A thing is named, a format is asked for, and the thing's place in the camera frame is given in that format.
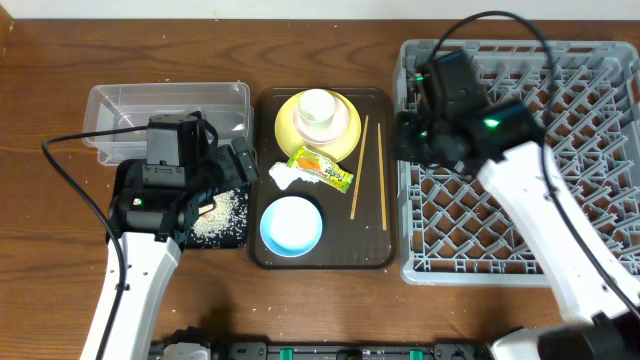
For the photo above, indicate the yellow snack wrapper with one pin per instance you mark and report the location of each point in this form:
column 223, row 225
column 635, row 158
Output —
column 321, row 167

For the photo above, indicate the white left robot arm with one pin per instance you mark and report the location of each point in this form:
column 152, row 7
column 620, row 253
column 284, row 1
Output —
column 153, row 210

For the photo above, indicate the white paper cup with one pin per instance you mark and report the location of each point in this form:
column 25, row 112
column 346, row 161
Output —
column 316, row 108

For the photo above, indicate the clear plastic bin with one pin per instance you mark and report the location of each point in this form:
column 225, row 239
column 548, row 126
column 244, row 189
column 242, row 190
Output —
column 226, row 105

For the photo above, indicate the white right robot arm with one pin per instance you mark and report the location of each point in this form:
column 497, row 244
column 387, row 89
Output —
column 502, row 147

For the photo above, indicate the wooden chopstick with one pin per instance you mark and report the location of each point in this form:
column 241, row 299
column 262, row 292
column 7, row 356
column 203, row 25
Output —
column 382, row 182
column 359, row 169

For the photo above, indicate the yellow plate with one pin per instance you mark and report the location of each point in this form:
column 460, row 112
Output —
column 289, row 140

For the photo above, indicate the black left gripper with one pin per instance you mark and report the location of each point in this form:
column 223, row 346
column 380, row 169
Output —
column 239, row 163

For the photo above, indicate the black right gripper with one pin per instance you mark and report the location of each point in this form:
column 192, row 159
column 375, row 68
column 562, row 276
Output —
column 404, row 122

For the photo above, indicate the brown serving tray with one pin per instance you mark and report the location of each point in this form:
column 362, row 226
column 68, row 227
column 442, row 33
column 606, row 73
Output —
column 344, row 243

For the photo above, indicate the white napkin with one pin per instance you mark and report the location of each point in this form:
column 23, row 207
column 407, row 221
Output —
column 284, row 176

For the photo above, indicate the light blue bowl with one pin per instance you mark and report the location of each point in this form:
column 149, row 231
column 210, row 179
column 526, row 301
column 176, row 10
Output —
column 291, row 226

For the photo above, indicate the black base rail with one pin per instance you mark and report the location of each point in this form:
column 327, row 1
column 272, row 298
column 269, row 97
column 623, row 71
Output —
column 194, row 343

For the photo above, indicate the pile of rice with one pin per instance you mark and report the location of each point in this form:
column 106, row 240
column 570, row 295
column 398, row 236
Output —
column 220, row 220

